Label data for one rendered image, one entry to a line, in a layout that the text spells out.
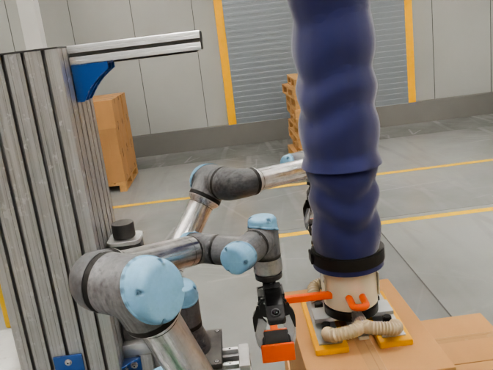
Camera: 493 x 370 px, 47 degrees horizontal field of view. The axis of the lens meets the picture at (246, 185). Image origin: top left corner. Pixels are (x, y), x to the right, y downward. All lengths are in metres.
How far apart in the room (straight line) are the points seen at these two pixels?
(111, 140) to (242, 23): 3.66
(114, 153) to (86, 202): 7.08
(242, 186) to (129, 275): 0.94
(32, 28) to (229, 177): 2.85
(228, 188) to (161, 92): 9.13
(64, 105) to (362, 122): 0.78
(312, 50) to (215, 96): 9.37
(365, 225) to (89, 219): 0.78
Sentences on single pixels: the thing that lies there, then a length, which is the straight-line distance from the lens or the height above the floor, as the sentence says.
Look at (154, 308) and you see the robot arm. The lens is 1.02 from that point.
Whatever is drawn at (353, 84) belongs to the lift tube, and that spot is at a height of 1.84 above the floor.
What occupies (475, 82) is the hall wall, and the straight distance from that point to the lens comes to 11.97.
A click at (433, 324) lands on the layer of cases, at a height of 0.54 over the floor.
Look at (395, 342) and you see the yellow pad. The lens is 1.79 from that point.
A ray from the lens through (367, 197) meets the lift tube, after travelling 1.69.
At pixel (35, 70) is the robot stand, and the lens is 1.38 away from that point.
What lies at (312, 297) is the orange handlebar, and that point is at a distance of 1.80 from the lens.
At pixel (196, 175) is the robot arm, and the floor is 1.55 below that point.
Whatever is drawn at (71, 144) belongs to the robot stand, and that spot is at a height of 1.81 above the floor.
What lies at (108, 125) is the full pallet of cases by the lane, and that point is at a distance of 8.42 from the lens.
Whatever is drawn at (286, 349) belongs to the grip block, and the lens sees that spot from 1.54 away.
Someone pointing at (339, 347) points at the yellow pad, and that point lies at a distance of 1.76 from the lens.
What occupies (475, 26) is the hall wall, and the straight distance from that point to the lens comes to 11.90.
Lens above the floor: 2.00
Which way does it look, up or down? 15 degrees down
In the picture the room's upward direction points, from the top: 7 degrees counter-clockwise
